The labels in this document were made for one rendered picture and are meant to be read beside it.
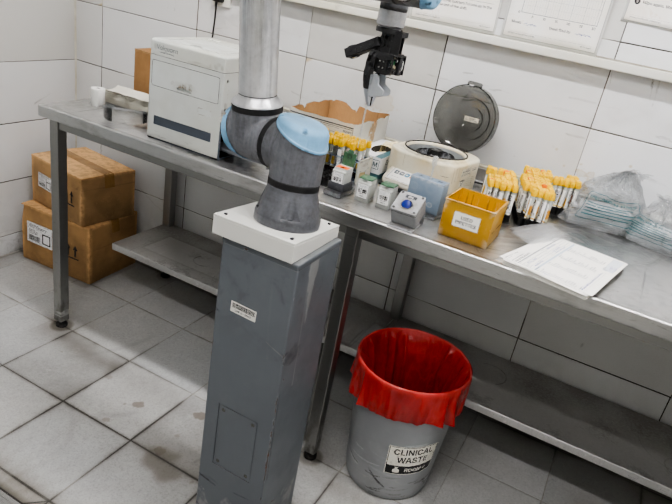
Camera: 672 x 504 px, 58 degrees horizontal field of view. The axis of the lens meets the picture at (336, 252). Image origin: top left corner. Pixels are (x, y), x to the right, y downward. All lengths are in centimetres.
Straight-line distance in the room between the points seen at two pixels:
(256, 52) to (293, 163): 24
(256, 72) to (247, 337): 59
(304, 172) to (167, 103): 76
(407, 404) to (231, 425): 49
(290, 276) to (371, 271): 116
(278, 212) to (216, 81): 62
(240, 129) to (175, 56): 58
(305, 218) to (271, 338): 28
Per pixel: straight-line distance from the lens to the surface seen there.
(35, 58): 307
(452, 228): 159
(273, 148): 132
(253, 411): 153
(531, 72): 211
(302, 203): 132
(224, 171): 181
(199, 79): 187
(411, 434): 184
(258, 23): 134
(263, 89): 137
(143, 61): 249
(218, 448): 168
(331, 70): 235
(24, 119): 309
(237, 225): 133
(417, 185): 170
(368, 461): 195
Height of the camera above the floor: 144
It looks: 24 degrees down
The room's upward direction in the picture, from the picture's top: 11 degrees clockwise
